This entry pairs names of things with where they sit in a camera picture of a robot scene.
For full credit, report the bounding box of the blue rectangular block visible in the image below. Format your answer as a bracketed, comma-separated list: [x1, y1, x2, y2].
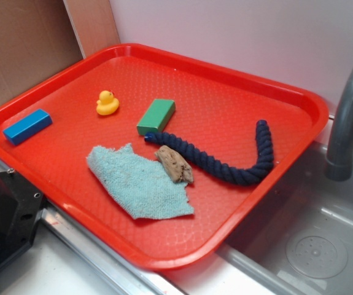
[3, 109, 53, 146]

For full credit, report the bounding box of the green rectangular block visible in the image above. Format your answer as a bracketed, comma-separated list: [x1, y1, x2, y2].
[137, 99, 176, 136]

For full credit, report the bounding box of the red plastic tray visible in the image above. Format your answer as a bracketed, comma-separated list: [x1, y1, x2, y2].
[0, 44, 328, 270]

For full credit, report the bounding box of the brown driftwood piece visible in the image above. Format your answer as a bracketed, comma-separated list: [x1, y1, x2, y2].
[155, 145, 194, 184]

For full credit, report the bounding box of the light blue towel cloth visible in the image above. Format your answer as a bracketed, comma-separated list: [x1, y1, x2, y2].
[87, 143, 194, 220]

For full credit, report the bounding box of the yellow rubber duck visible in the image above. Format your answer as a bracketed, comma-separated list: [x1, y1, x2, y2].
[96, 90, 120, 116]

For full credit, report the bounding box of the grey sink faucet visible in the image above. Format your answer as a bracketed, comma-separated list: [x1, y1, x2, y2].
[325, 70, 353, 181]

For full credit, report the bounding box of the grey plastic sink basin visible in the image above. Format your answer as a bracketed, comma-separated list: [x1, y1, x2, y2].
[163, 141, 353, 295]

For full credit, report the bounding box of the brown cardboard panel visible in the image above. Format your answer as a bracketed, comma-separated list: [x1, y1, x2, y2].
[0, 1, 120, 105]

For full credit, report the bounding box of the dark blue twisted rope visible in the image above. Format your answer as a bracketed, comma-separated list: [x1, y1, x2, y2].
[144, 119, 275, 186]

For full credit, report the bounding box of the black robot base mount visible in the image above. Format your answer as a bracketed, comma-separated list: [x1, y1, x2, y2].
[0, 169, 45, 270]

